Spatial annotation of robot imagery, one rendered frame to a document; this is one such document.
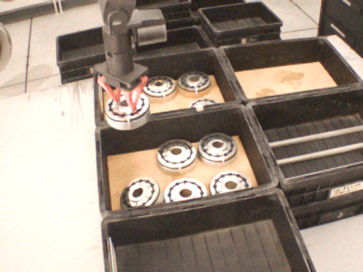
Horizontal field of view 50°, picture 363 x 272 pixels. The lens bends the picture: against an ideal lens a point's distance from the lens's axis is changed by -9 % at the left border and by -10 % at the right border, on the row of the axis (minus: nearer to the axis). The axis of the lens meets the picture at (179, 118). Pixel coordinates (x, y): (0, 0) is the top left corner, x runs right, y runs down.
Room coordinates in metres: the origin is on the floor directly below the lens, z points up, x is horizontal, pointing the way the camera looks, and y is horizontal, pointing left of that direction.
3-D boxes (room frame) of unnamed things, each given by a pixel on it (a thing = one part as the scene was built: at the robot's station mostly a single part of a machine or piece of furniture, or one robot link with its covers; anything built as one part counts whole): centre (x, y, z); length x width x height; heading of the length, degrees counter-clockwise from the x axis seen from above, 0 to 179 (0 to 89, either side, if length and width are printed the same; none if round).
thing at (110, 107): (0.76, 0.12, 1.04); 0.10 x 0.10 x 0.01
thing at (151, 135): (0.70, 0.00, 0.87); 0.40 x 0.30 x 0.11; 97
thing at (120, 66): (0.76, 0.12, 1.16); 0.10 x 0.07 x 0.07; 52
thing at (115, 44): (0.76, 0.11, 1.22); 0.07 x 0.06 x 0.07; 103
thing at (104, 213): (0.70, 0.00, 0.92); 0.40 x 0.30 x 0.02; 97
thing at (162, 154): (0.78, 0.01, 0.86); 0.10 x 0.10 x 0.01
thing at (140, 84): (0.75, 0.11, 1.09); 0.07 x 0.07 x 0.09; 52
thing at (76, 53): (1.88, 0.41, 0.37); 0.40 x 0.30 x 0.45; 102
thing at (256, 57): (1.05, -0.35, 0.87); 0.40 x 0.30 x 0.11; 97
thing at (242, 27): (2.06, -0.37, 0.37); 0.40 x 0.30 x 0.45; 103
